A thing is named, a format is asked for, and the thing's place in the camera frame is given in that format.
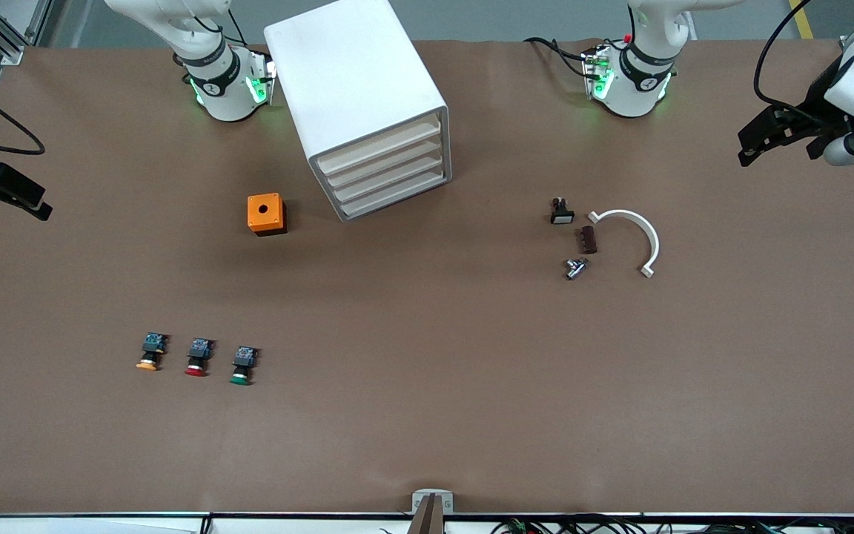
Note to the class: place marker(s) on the yellow push button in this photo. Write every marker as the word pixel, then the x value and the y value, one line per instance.
pixel 151 351

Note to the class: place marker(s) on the orange button enclosure box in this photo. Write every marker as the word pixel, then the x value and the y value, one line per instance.
pixel 262 210

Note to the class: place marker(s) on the small black white switch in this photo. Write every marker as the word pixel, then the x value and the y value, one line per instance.
pixel 562 213

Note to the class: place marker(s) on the red push button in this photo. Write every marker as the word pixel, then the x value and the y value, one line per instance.
pixel 198 356

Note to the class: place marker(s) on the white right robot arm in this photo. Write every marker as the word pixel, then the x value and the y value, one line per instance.
pixel 223 89

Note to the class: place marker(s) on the white table edge rail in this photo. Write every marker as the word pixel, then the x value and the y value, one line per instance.
pixel 101 525

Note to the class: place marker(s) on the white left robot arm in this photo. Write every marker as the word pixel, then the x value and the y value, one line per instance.
pixel 634 93

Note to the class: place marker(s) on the aluminium frame profile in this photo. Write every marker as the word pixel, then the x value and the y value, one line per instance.
pixel 4 48

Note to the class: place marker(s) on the grey metal bracket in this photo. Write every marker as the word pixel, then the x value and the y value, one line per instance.
pixel 421 504

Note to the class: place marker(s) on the small brown block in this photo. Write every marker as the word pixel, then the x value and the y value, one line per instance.
pixel 589 240

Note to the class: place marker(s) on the white curved plastic arc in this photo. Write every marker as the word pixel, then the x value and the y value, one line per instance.
pixel 649 233

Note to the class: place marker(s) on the green push button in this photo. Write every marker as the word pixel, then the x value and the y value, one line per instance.
pixel 243 365

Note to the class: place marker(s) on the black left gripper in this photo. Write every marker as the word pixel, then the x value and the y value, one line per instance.
pixel 817 96

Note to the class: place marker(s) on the small metal fitting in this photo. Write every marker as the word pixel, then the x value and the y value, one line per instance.
pixel 575 268

